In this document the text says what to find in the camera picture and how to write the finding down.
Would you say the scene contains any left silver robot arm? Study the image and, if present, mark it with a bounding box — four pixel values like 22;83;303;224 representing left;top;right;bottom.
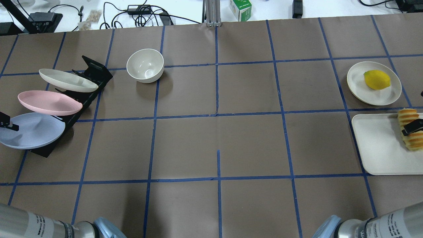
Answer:
0;112;125;238

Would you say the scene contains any pink plate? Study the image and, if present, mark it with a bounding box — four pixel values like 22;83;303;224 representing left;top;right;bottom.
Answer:
17;90;83;116

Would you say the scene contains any white rectangular tray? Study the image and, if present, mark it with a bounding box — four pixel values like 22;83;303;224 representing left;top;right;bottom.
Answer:
352;113;423;175

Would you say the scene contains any yellow spiral bread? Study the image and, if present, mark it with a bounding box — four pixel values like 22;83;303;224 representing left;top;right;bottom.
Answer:
398;108;423;151

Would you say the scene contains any blue plate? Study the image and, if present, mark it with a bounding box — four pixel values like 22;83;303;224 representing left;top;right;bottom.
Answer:
0;112;65;149

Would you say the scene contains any black plate rack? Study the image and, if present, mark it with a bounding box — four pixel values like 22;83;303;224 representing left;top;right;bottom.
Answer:
30;56;112;158

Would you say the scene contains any yellow lemon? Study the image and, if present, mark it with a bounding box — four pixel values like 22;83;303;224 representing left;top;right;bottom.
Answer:
364;70;391;90

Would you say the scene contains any black power adapter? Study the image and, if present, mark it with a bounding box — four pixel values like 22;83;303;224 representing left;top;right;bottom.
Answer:
126;4;152;16

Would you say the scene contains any aluminium frame post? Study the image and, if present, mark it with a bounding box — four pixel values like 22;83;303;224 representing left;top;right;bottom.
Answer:
203;0;221;27

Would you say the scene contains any cream plate in rack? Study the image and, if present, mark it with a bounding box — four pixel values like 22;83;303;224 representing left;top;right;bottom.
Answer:
38;69;98;93

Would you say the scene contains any white plate under lemon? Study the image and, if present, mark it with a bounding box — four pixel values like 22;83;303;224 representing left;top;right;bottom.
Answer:
347;61;402;106

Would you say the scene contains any white bowl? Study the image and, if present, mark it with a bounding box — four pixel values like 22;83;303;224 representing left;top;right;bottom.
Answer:
126;49;164;83

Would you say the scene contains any green white carton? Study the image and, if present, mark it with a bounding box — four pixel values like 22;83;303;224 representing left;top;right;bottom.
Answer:
229;0;252;21

